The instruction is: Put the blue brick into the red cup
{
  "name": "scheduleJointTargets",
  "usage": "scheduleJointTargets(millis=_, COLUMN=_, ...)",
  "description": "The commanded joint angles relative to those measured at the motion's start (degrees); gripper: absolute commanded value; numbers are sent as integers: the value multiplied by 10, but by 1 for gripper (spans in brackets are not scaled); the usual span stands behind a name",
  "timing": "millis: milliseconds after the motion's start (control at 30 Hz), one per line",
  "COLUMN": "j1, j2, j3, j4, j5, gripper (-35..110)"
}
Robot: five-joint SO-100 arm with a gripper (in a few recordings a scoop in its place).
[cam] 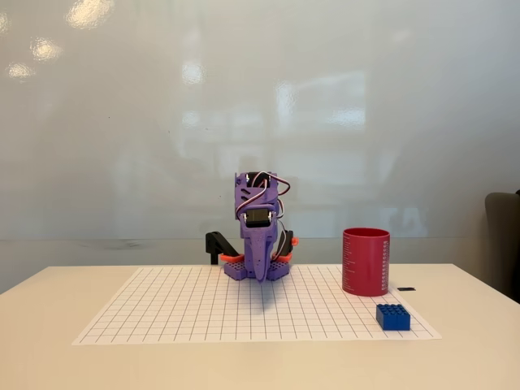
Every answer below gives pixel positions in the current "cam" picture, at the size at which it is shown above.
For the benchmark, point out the dark brown chair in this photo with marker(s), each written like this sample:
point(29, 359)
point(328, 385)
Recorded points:
point(503, 243)

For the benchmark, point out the blue toy brick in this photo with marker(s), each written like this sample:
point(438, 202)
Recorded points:
point(393, 317)

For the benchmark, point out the black orange table clamp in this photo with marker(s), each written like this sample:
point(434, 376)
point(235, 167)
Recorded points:
point(287, 243)
point(215, 241)

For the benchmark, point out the red cylindrical cup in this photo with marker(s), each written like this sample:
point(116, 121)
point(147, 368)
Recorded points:
point(365, 264)

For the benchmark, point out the purple robot arm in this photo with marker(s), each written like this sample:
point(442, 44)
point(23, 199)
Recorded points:
point(260, 195)

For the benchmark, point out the white grid paper mat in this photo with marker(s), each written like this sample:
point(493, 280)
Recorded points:
point(203, 308)

